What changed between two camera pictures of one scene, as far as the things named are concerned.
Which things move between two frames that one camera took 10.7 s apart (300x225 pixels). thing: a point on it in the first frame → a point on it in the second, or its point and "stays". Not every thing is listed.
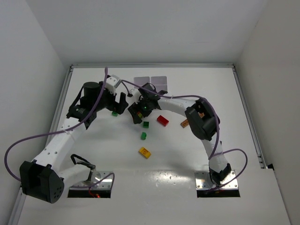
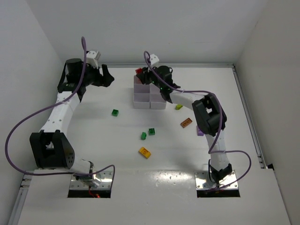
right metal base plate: [203, 180] stays
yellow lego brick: [145, 152] stays
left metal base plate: [107, 183] stays
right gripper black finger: [133, 111] → [144, 76]
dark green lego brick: [146, 124] → [151, 131]
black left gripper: [116, 101] → [100, 76]
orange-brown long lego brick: [184, 123] stays
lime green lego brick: [143, 136] stays
